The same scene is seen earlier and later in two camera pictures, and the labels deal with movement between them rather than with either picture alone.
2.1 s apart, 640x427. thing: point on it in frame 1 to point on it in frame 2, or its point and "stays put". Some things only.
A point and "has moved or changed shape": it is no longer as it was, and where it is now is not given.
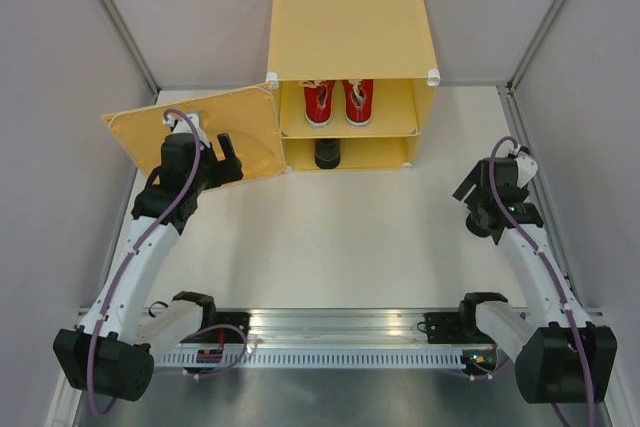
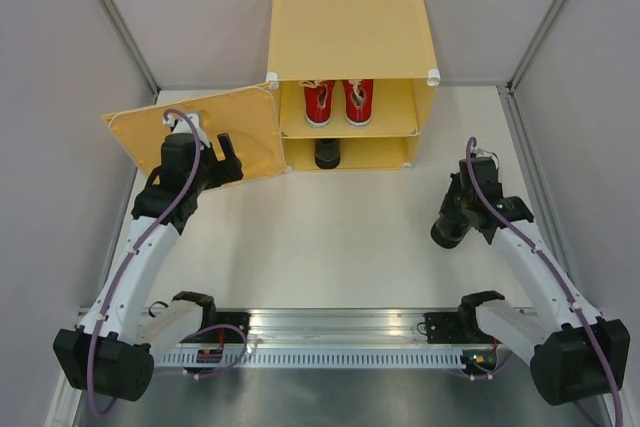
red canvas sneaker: x=318 y=99 stays put
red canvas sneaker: x=359 y=101 stays put
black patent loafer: x=477 y=222 has moved or changed shape
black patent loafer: x=327 y=153 stays put
